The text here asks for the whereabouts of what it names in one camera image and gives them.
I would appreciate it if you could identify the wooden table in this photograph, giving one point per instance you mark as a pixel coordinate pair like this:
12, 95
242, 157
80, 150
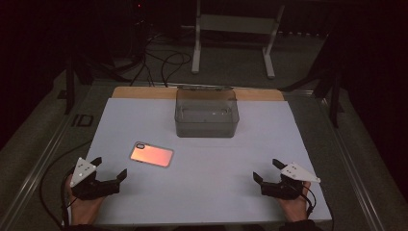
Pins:
141, 93

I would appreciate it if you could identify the clear grey plastic box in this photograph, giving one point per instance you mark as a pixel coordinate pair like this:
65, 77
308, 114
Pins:
207, 112

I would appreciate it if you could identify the black tripod stand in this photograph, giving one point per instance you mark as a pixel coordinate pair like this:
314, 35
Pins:
335, 96
69, 86

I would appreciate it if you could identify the white metal stand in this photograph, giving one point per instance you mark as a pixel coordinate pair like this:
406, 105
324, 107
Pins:
235, 24

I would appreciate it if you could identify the person's right hand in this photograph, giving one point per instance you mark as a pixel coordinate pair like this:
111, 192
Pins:
295, 210

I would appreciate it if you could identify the pink phone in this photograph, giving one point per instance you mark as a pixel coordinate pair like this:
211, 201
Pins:
151, 154

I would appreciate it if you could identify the white table mat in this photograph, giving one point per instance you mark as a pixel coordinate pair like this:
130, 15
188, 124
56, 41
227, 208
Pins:
208, 179

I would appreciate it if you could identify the person's left hand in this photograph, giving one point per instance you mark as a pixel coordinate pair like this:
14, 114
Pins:
83, 211

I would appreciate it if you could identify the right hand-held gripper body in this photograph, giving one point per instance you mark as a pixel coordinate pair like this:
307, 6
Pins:
282, 189

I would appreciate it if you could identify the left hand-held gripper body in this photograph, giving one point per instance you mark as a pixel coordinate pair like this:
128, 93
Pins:
93, 189

